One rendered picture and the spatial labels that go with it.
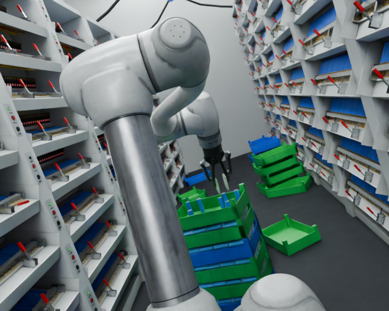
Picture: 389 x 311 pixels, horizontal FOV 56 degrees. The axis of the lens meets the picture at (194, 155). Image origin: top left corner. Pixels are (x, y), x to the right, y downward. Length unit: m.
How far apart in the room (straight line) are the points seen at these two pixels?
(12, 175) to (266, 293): 1.04
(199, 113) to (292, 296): 0.77
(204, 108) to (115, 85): 0.58
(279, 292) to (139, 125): 0.41
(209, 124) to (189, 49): 0.61
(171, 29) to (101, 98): 0.19
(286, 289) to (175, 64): 0.47
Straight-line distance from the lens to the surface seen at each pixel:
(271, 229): 2.19
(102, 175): 2.09
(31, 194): 1.45
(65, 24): 2.89
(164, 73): 0.76
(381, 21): 1.16
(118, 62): 0.76
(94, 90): 0.76
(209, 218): 1.44
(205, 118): 1.29
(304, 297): 0.71
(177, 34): 0.73
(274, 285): 0.73
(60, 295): 1.50
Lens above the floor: 0.87
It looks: 8 degrees down
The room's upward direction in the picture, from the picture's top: 20 degrees counter-clockwise
